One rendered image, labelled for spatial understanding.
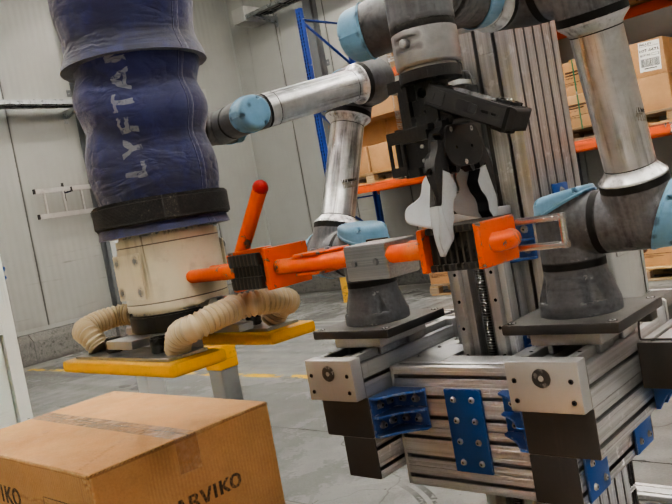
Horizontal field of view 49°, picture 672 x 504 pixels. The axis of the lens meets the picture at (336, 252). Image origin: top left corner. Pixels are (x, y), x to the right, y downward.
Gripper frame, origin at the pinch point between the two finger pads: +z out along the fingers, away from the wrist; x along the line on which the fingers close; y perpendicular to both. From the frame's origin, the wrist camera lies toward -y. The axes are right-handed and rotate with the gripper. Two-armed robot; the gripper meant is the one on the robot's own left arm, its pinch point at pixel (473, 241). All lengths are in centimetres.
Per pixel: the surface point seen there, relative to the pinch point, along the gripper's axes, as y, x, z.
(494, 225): -4.1, 1.5, -1.6
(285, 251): 30.9, 1.0, -1.8
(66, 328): 959, -383, 87
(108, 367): 61, 16, 12
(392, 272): 10.1, 3.0, 2.3
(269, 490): 70, -18, 47
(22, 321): 964, -327, 64
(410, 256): 6.6, 3.4, 0.6
